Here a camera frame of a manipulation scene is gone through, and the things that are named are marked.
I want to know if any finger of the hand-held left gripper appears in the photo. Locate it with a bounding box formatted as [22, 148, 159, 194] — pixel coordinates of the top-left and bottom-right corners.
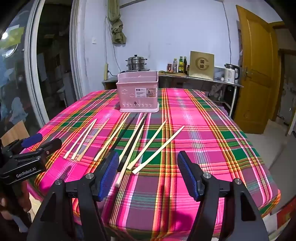
[11, 138, 63, 163]
[2, 134, 43, 152]

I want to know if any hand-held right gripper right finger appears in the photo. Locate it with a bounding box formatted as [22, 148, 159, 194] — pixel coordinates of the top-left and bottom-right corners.
[177, 150, 270, 241]

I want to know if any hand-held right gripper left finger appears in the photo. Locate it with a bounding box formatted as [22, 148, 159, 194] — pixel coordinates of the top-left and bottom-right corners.
[26, 151, 120, 241]

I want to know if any wooden chopstick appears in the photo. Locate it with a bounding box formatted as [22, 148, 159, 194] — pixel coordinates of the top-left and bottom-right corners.
[71, 120, 98, 161]
[94, 114, 129, 162]
[132, 125, 185, 175]
[125, 113, 146, 151]
[77, 119, 110, 162]
[115, 124, 146, 188]
[64, 119, 97, 160]
[126, 119, 167, 171]

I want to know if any black chopstick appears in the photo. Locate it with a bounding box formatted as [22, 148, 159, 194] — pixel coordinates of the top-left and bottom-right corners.
[110, 113, 138, 154]
[117, 113, 148, 172]

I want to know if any pink plastic utensil basket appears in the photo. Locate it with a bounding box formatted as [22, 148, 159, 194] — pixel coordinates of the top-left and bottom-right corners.
[116, 71, 160, 113]

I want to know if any pink green plaid tablecloth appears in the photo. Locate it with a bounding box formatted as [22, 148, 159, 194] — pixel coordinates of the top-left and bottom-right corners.
[26, 88, 281, 241]

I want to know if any steel cabinet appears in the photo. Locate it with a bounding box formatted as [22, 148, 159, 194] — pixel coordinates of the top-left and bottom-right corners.
[102, 75, 119, 91]

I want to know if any steel prep table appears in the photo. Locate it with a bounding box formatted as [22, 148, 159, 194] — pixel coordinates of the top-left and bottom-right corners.
[159, 74, 244, 117]

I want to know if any wooden cutting board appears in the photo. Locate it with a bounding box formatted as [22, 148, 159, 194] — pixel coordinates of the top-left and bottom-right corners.
[159, 71, 188, 76]

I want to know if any gold square box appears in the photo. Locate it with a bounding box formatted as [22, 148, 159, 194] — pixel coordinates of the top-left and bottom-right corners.
[189, 51, 215, 80]

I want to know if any white electric kettle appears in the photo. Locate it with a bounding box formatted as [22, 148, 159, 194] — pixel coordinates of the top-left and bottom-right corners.
[223, 63, 240, 83]

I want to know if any steel steamer pot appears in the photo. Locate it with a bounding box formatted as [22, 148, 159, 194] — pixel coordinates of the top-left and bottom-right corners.
[125, 55, 148, 70]

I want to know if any yellow wooden door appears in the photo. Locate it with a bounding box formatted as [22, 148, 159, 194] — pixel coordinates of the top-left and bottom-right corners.
[236, 5, 281, 135]

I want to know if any green hanging cloth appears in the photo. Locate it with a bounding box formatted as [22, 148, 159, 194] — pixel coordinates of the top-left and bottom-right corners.
[107, 0, 127, 44]

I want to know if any white door frame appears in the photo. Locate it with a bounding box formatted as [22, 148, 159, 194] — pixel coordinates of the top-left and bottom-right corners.
[23, 0, 93, 128]

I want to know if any thin wall cable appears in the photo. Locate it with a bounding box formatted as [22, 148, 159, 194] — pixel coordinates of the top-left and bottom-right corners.
[222, 0, 232, 66]

